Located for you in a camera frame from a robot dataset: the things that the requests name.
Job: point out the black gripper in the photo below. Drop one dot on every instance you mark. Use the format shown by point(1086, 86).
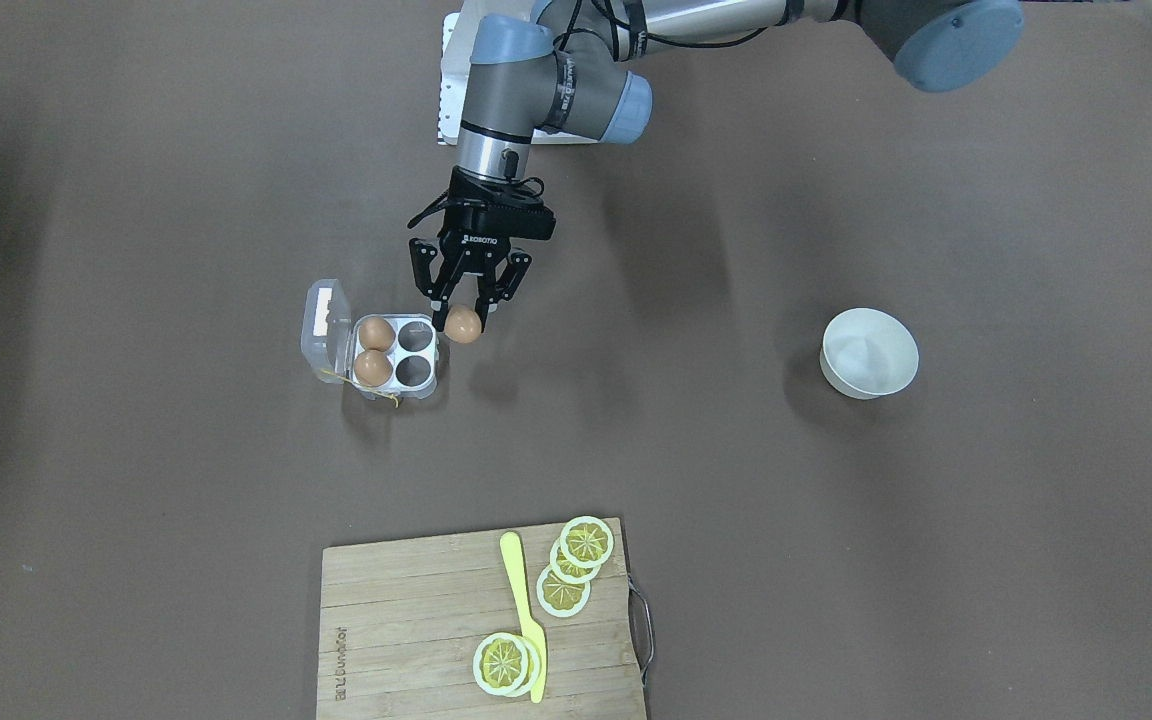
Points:
point(467, 249)

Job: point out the brown egg from bowl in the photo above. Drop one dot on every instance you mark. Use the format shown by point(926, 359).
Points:
point(462, 325)

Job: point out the clear plastic egg box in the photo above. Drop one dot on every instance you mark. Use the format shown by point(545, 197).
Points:
point(328, 343)

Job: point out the white ceramic bowl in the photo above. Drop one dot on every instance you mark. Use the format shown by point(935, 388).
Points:
point(865, 354)

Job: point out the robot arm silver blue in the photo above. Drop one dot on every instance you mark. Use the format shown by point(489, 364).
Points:
point(936, 46)

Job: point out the brown egg in box upper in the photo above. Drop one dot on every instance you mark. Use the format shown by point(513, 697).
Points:
point(375, 333)

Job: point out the brown egg in box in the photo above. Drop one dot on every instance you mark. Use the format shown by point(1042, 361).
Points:
point(375, 333)
point(372, 368)

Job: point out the brown egg in box lower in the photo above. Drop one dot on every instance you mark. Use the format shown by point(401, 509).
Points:
point(372, 368)

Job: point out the white central pillar base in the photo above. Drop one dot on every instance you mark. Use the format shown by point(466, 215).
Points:
point(512, 72)

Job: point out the yellow plastic knife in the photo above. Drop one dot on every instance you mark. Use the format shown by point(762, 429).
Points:
point(512, 553)

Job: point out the lemon slice toy top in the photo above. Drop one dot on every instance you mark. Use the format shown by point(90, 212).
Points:
point(586, 542)

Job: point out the lemon slice toy middle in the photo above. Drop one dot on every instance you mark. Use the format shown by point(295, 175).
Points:
point(567, 571)

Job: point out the bamboo cutting board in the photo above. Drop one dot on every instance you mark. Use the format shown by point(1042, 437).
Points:
point(400, 621)

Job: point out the lemon slice toy large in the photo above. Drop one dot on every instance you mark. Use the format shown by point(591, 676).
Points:
point(506, 665)

